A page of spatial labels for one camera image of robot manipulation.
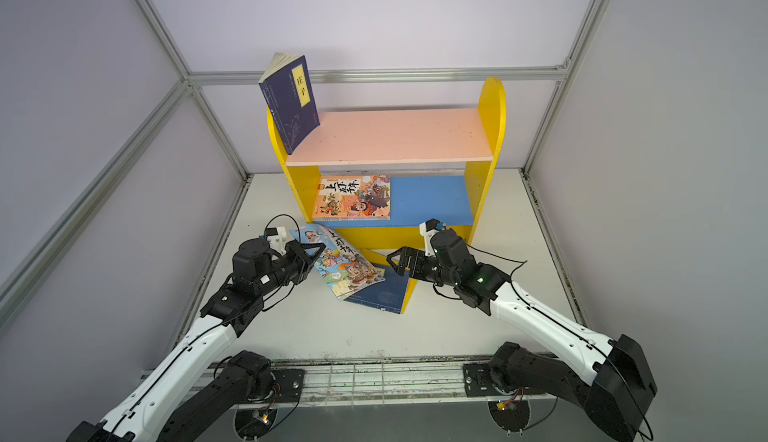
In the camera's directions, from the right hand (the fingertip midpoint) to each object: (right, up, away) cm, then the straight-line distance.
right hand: (399, 257), depth 75 cm
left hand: (-19, +5, 0) cm, 20 cm away
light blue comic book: (-13, -3, -2) cm, 14 cm away
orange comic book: (-15, +15, +17) cm, 27 cm away
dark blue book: (-3, -13, +11) cm, 18 cm away
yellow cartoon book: (-7, -4, +20) cm, 22 cm away
